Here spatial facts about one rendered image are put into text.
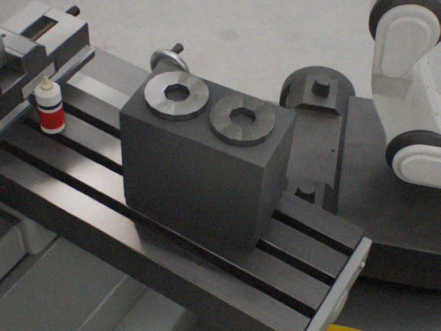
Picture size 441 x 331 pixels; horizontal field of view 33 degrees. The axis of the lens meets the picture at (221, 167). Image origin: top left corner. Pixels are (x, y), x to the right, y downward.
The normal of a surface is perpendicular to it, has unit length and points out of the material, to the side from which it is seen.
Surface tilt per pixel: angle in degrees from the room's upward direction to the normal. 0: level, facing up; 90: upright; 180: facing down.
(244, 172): 90
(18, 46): 0
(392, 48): 90
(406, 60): 90
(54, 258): 90
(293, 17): 0
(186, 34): 0
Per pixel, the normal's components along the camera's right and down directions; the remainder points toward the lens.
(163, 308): 0.06, -0.67
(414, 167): -0.18, 0.73
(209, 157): -0.43, 0.65
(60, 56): 0.87, 0.40
